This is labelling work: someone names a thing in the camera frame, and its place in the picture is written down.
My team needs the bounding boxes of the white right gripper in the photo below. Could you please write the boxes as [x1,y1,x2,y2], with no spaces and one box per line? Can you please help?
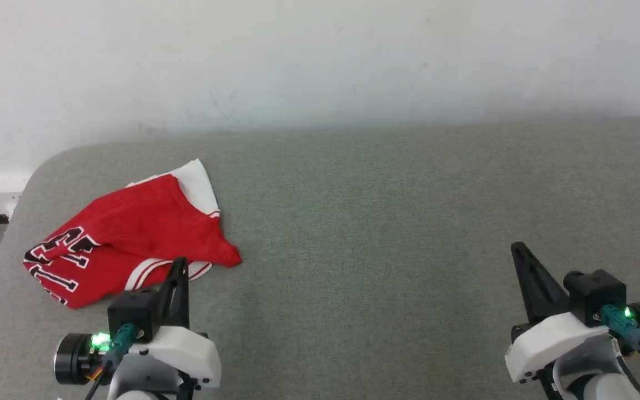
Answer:
[505,242,611,384]

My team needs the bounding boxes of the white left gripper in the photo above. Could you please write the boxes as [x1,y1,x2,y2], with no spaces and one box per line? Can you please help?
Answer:
[126,257,222,388]

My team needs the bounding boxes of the cable with teal plug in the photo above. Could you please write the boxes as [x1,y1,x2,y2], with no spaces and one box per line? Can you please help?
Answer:
[84,323,139,400]
[600,304,640,372]

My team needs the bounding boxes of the grey fabric sofa cushion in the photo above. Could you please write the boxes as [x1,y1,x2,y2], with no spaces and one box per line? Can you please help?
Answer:
[0,117,640,400]

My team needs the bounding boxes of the right cable with teal plug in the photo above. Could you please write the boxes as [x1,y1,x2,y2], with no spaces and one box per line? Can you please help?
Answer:
[600,304,640,372]

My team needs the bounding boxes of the left cable with teal plug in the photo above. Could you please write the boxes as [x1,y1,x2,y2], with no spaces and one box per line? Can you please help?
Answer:
[84,323,139,400]

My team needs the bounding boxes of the white wall trunking box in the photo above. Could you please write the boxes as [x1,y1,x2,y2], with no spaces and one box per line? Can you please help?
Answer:
[0,173,32,217]

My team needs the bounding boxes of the red and white basketball jersey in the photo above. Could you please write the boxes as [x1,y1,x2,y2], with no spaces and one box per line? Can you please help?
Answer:
[23,158,242,309]

